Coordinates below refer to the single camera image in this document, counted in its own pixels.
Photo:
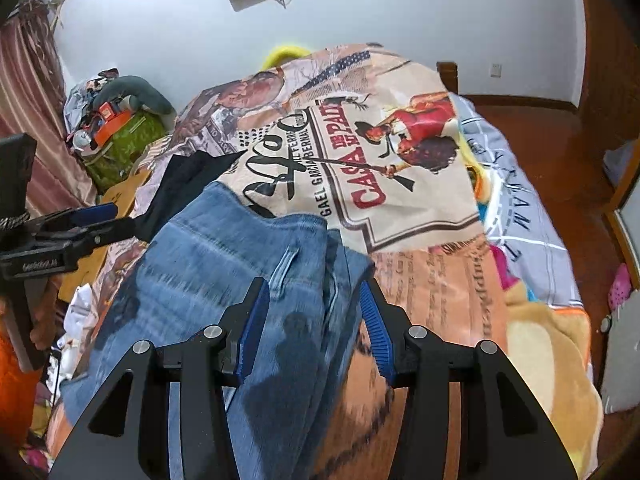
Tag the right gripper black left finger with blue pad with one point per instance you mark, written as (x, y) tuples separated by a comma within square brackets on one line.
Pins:
[(123, 432)]

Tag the green quilted bag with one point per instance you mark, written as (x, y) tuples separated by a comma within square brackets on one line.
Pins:
[(112, 162)]

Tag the pink croc shoe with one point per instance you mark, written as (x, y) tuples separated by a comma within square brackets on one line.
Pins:
[(620, 289)]

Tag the striped pink curtain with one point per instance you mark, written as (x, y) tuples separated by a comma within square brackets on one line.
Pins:
[(32, 100)]

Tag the white wall socket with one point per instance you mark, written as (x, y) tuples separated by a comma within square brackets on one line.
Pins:
[(495, 70)]

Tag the wooden door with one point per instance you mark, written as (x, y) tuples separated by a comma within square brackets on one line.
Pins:
[(609, 106)]

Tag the sliding wardrobe door white panel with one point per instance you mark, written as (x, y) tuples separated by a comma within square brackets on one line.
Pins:
[(622, 213)]

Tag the yellow plush pillow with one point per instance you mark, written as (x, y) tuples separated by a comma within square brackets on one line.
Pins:
[(283, 54)]

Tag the blue denim jeans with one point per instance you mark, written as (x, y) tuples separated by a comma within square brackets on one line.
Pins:
[(202, 261)]

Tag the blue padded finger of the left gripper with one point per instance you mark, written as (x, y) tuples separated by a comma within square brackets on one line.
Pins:
[(70, 230)]

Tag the printed poster blanket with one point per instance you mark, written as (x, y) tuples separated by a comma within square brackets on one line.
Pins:
[(371, 143)]

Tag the grey foam board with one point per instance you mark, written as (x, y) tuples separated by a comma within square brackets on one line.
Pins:
[(620, 387)]

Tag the grey checked bed sheet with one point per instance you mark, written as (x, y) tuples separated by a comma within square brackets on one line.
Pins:
[(514, 218)]

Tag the wooden bed post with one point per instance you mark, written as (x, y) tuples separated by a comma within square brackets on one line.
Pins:
[(448, 73)]

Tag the black garment on bed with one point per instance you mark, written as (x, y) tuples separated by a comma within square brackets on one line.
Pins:
[(183, 181)]

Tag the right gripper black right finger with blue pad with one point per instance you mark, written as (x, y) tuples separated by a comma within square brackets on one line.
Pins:
[(505, 433)]

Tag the orange toy box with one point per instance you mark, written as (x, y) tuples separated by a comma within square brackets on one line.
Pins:
[(113, 120)]

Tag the person hand holding gripper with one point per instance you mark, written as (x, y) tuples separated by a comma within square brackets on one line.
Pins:
[(43, 317)]

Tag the purple cloth bundle on floor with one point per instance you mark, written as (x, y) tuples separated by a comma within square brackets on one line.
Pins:
[(615, 162)]

